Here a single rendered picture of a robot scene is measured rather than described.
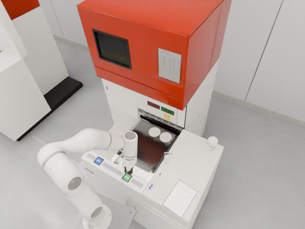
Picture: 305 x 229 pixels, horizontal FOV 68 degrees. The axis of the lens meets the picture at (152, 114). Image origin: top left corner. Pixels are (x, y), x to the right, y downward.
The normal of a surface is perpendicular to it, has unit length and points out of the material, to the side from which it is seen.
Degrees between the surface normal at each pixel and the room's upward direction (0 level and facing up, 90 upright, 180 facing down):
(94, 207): 66
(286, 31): 90
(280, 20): 90
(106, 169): 0
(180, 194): 0
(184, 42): 90
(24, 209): 0
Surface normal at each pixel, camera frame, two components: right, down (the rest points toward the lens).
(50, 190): -0.04, -0.65
